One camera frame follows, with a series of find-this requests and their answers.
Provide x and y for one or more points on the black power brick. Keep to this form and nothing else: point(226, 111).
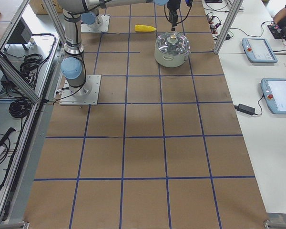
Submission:
point(245, 109)

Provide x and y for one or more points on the teach pendant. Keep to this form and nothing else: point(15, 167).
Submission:
point(258, 50)
point(274, 91)

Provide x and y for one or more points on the grey control box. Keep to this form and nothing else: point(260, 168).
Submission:
point(20, 35)

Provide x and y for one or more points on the yellow corn cob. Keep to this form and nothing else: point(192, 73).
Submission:
point(144, 28)

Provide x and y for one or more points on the cardboard box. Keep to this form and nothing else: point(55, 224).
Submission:
point(39, 8)

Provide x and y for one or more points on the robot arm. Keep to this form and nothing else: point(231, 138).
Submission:
point(84, 9)
point(73, 67)

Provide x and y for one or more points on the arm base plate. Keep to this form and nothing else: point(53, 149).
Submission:
point(88, 94)
point(99, 24)

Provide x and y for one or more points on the pale green cooking pot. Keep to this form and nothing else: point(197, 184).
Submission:
point(170, 61)

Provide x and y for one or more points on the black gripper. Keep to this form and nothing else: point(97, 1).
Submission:
point(173, 5)

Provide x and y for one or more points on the far teach pendant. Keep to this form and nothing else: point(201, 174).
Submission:
point(258, 50)

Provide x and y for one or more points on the aluminium frame rail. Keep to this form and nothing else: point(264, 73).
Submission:
point(12, 73)

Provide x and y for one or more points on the near teach pendant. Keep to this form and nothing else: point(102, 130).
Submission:
point(274, 91)

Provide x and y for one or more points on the aluminium frame post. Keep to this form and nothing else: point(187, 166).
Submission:
point(227, 25)

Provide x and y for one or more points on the glass pot lid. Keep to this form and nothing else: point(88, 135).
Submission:
point(172, 43)

